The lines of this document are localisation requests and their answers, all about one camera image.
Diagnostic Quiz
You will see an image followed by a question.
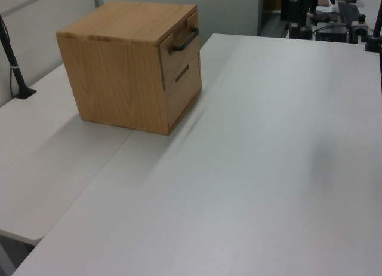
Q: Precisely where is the oak wooden drawer with handle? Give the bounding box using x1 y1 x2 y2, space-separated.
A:
158 10 202 91

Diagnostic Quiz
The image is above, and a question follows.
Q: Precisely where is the light oak wooden cabinet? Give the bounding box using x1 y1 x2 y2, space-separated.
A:
56 0 203 136

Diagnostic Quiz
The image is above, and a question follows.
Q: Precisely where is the black pole stand with base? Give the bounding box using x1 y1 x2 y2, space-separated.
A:
0 14 38 101

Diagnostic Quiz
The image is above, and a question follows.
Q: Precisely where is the black computer keyboard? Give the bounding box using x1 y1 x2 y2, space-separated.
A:
337 2 362 26

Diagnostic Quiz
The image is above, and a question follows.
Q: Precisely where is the grey box with black knob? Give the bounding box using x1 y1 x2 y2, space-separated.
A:
350 14 368 35

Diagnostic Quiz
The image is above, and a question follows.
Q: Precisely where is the black clamped pole stand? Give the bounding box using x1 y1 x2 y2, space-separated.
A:
363 7 382 53

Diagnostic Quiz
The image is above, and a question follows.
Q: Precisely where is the oak wooden drawer without handle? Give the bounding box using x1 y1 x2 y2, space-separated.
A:
164 67 202 132

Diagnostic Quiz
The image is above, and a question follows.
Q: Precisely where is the black metal drawer handle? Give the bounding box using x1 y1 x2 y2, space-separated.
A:
168 27 200 52

